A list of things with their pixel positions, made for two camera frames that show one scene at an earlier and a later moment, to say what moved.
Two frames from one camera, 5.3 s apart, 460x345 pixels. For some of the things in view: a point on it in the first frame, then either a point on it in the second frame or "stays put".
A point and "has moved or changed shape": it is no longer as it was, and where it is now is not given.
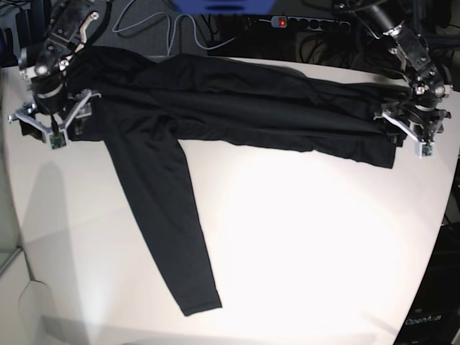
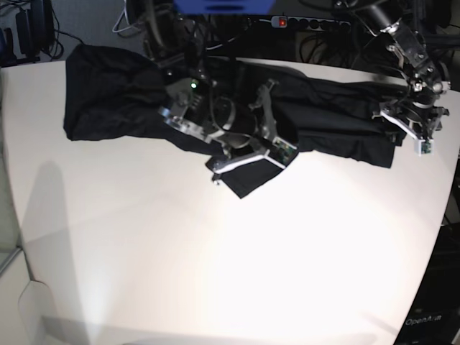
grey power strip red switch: x=310 y=24 stays put
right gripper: x=420 y=123 stays put
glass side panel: x=10 y=238 stays put
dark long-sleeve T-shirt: x=145 y=107 has moved or changed shape
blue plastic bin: x=226 y=6 stays put
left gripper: x=57 y=135 → x=278 y=149
